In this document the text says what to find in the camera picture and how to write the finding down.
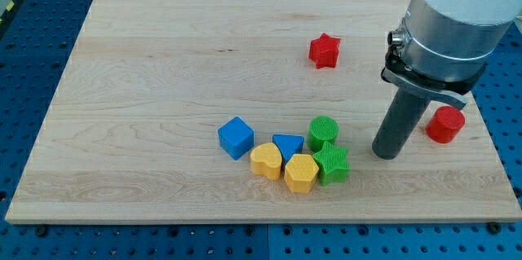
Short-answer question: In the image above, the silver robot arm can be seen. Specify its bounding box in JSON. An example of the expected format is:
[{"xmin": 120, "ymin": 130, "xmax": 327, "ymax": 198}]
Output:
[{"xmin": 382, "ymin": 0, "xmax": 521, "ymax": 109}]

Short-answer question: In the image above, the blue cube block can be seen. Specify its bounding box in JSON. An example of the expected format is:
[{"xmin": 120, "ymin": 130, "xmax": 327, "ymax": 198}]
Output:
[{"xmin": 218, "ymin": 117, "xmax": 254, "ymax": 160}]

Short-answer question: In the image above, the blue triangle block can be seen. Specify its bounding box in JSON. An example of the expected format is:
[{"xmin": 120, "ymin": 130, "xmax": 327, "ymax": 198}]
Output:
[{"xmin": 272, "ymin": 134, "xmax": 304, "ymax": 165}]

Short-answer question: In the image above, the yellow heart block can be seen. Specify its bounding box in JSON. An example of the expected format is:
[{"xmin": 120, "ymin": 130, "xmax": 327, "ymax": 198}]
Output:
[{"xmin": 250, "ymin": 143, "xmax": 282, "ymax": 180}]

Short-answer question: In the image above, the green cylinder block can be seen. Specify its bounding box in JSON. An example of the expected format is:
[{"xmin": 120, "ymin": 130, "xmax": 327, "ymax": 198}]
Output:
[{"xmin": 307, "ymin": 116, "xmax": 339, "ymax": 152}]

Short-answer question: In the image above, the yellow hexagon block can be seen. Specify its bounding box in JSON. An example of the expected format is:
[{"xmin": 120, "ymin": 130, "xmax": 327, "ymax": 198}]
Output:
[{"xmin": 284, "ymin": 154, "xmax": 319, "ymax": 194}]

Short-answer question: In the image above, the light wooden board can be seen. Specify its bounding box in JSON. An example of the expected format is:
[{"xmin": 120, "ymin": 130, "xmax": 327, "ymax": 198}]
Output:
[{"xmin": 6, "ymin": 0, "xmax": 521, "ymax": 225}]

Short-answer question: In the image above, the red star block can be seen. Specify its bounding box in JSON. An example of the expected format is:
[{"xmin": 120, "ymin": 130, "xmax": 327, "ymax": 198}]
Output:
[{"xmin": 308, "ymin": 33, "xmax": 341, "ymax": 69}]

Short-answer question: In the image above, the green star block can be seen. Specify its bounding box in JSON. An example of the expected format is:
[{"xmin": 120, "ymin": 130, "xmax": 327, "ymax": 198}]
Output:
[{"xmin": 312, "ymin": 142, "xmax": 350, "ymax": 186}]

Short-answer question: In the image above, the dark grey cylindrical pointer tool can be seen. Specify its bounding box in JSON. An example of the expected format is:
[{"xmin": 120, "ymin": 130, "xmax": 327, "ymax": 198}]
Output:
[{"xmin": 372, "ymin": 89, "xmax": 430, "ymax": 160}]

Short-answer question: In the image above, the red cylinder block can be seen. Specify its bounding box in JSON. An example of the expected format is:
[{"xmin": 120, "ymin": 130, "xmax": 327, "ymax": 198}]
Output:
[{"xmin": 426, "ymin": 106, "xmax": 466, "ymax": 143}]

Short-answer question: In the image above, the blue perforated metal table plate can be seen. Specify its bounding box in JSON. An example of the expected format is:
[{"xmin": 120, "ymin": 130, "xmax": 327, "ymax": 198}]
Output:
[{"xmin": 1, "ymin": 0, "xmax": 521, "ymax": 259}]

